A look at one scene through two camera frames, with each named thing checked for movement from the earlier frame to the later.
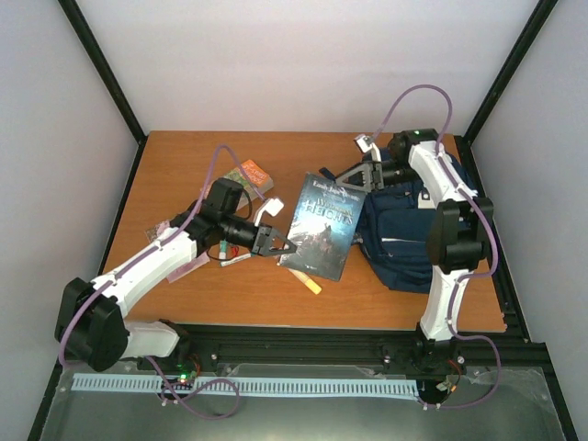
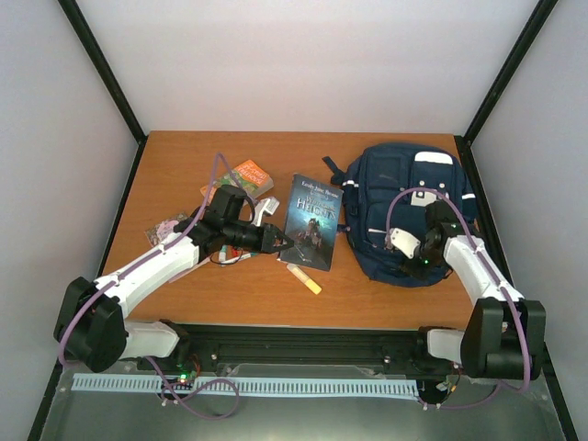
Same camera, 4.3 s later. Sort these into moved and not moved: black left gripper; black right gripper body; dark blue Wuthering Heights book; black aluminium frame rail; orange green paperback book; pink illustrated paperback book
Moved: dark blue Wuthering Heights book; black right gripper body
Not moved: black left gripper; pink illustrated paperback book; orange green paperback book; black aluminium frame rail
